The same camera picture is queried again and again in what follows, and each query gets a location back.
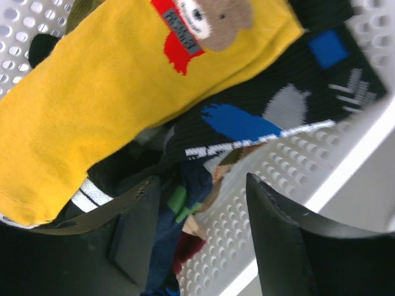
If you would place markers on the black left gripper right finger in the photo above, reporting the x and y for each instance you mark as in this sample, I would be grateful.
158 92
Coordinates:
300 252

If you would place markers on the yellow bear sock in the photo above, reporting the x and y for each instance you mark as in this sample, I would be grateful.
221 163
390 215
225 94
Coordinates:
128 66

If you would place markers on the white oval sock basket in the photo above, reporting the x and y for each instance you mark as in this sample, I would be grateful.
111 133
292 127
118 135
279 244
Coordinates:
308 168

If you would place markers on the black blue patterned sock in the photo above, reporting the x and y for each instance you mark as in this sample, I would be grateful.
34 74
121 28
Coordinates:
321 79

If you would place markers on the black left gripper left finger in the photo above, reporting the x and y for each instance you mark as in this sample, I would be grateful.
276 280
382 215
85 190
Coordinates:
103 252

